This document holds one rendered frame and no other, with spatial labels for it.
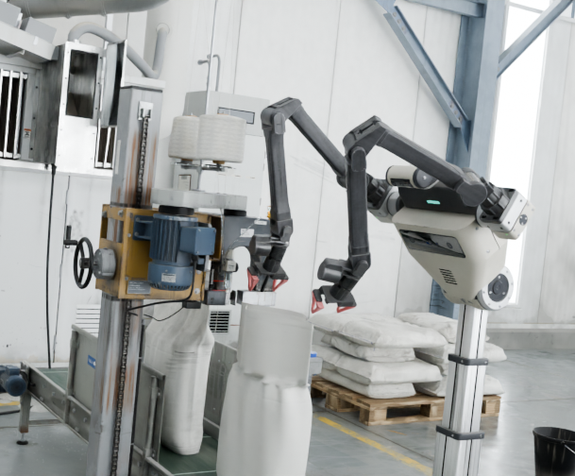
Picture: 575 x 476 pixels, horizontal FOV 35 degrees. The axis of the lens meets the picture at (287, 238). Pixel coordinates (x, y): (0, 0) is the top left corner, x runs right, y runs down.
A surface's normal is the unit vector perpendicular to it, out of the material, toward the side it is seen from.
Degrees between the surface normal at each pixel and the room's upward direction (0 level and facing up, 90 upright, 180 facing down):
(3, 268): 90
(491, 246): 90
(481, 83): 90
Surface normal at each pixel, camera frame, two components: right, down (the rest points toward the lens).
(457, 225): -0.47, -0.80
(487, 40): 0.51, 0.10
